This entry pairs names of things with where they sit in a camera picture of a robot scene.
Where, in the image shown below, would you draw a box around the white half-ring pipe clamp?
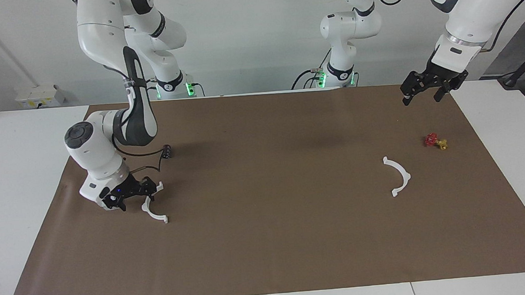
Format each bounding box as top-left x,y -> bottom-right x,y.
382,154 -> 413,199
139,181 -> 169,225

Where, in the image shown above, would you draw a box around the black stand pole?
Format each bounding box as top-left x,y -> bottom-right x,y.
495,42 -> 525,91

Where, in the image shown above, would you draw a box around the brown paper mat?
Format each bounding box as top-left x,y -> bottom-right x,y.
0,77 -> 525,295

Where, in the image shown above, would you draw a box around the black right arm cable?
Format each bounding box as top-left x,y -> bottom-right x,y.
111,131 -> 170,176

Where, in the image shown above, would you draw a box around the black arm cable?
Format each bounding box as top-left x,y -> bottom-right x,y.
372,0 -> 525,60
111,131 -> 170,176

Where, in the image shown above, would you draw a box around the red-handled yellow valve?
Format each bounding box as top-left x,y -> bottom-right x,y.
423,132 -> 449,152

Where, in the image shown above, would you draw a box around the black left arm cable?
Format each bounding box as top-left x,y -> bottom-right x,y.
372,0 -> 525,60

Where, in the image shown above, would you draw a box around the black left base cables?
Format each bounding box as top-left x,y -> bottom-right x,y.
290,67 -> 328,91

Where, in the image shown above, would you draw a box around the white wall socket box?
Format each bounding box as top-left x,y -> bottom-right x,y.
15,84 -> 67,110

